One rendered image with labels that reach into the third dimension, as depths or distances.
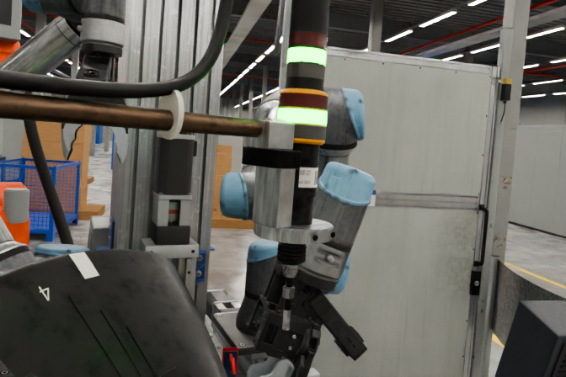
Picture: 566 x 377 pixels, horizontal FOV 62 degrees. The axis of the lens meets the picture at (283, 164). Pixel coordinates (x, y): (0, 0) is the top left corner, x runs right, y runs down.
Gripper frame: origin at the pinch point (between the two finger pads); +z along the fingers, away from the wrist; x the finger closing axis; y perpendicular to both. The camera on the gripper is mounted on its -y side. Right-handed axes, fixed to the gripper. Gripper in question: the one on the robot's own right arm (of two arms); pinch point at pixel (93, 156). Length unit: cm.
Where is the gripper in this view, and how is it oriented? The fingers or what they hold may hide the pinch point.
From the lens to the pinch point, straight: 92.3
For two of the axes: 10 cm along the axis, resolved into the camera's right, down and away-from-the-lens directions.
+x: -9.7, -0.6, -2.2
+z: -0.7, 10.0, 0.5
